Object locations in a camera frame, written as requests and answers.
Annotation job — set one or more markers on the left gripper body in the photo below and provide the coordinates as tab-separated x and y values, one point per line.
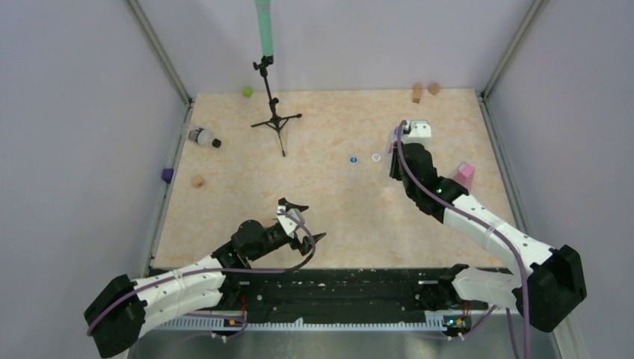
294	242

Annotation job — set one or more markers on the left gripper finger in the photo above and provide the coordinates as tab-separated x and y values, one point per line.
285	206
308	244

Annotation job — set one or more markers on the small clear bottle black cap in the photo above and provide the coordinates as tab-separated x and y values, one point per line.
204	138

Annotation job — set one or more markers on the clear plastic bottle white cap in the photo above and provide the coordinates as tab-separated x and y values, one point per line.
389	152

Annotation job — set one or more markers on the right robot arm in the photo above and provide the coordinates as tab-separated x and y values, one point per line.
542	282

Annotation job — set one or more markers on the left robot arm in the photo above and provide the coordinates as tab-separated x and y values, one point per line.
127	309

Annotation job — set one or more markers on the black tripod stand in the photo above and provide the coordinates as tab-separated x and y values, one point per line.
275	122

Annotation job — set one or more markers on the wooden cube with cross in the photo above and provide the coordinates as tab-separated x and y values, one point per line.
197	181

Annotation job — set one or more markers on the purple block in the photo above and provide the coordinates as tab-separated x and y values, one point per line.
167	175

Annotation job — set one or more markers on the tall wooden block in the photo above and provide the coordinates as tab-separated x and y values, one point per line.
417	93

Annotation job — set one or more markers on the small wooden cube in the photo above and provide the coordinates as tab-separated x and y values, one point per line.
434	89

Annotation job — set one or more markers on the green foam microphone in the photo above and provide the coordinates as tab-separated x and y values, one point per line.
263	10

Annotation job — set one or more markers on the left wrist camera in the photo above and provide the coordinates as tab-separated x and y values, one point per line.
290	222

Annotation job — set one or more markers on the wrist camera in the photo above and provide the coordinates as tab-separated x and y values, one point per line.
416	131
290	222

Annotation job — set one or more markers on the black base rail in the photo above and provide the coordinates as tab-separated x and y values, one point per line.
341	297

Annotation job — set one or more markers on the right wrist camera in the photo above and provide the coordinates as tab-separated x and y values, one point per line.
416	131

